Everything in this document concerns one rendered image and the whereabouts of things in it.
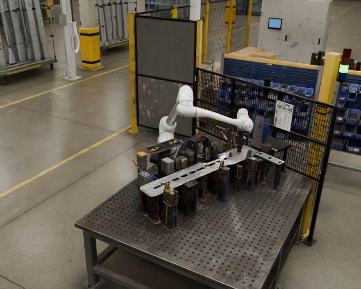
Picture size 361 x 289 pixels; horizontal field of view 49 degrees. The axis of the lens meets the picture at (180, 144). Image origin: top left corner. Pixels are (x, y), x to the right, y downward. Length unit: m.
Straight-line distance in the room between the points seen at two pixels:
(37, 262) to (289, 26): 8.13
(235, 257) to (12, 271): 2.20
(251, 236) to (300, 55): 7.55
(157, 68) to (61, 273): 3.54
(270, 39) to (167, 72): 4.81
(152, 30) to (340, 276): 4.22
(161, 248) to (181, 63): 3.53
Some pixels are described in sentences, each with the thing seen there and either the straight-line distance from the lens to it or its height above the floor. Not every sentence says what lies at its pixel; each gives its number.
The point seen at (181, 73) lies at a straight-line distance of 6.11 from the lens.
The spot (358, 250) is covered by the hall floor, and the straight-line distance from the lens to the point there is 4.69.
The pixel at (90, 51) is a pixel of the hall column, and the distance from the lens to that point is 11.15.
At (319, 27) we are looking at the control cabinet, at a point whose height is 1.41.
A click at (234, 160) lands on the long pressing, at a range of 3.82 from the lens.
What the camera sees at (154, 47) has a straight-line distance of 6.28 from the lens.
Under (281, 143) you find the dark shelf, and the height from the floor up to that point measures 1.03.
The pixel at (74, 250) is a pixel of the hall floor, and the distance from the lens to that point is 4.33.
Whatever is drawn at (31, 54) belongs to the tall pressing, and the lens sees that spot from 11.35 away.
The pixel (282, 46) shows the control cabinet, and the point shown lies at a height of 0.90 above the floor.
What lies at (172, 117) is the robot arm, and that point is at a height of 1.28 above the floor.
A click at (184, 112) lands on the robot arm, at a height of 1.47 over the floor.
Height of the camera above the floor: 2.71
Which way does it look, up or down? 25 degrees down
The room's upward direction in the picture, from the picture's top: 1 degrees clockwise
